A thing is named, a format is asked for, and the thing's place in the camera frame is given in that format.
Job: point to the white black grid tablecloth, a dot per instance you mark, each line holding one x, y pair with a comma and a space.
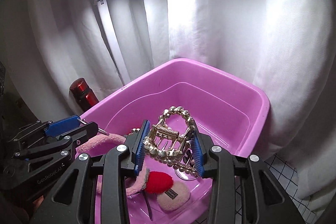
244, 190

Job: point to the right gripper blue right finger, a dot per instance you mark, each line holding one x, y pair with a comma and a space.
198, 149

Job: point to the beige sloth face plush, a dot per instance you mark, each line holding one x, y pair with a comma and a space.
175, 197

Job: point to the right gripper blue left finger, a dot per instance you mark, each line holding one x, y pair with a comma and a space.
138, 150

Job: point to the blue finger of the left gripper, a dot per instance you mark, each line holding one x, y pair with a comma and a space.
57, 128
72, 139

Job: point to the white curtain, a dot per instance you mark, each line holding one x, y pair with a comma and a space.
284, 47

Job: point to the large silver bangle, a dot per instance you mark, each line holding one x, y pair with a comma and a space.
186, 170

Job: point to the pink plastic basin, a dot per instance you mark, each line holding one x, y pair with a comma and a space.
230, 110

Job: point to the gold pearl hair claw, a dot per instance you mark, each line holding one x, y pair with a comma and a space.
166, 145

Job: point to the red metal water bottle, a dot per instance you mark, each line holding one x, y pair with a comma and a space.
83, 94

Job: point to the thin black hair pin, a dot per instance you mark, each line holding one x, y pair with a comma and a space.
150, 215

